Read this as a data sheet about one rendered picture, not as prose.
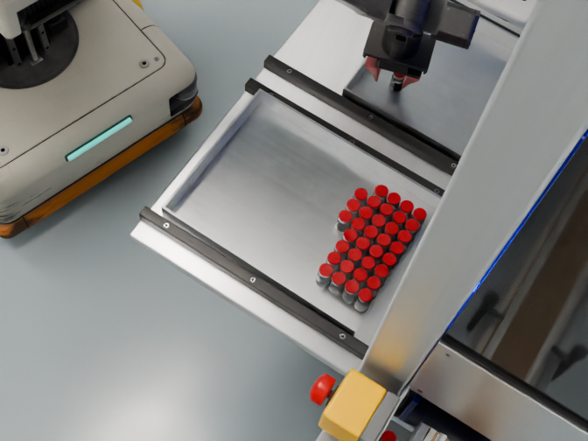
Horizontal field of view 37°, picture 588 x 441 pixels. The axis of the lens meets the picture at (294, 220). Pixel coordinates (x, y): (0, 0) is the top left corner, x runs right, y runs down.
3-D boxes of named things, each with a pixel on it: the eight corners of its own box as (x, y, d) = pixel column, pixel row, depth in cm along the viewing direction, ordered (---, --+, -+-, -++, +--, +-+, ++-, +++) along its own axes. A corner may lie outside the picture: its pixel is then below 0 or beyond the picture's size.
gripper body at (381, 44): (425, 77, 135) (435, 47, 129) (360, 59, 136) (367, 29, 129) (434, 44, 138) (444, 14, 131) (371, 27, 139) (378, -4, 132)
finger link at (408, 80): (411, 106, 143) (422, 72, 134) (368, 94, 143) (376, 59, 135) (421, 73, 145) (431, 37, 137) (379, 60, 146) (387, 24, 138)
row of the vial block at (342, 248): (387, 202, 139) (391, 188, 134) (325, 290, 132) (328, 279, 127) (374, 194, 139) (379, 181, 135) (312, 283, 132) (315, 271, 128)
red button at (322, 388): (345, 391, 116) (349, 383, 112) (329, 416, 114) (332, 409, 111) (320, 375, 116) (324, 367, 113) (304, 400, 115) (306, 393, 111)
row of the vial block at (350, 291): (411, 217, 138) (416, 204, 134) (351, 307, 131) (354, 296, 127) (399, 210, 138) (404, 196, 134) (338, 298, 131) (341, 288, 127)
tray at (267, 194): (437, 207, 139) (443, 198, 136) (351, 339, 129) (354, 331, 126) (259, 100, 145) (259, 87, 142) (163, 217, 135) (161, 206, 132)
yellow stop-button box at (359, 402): (391, 410, 117) (401, 397, 110) (363, 457, 114) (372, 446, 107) (342, 379, 118) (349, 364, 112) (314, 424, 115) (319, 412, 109)
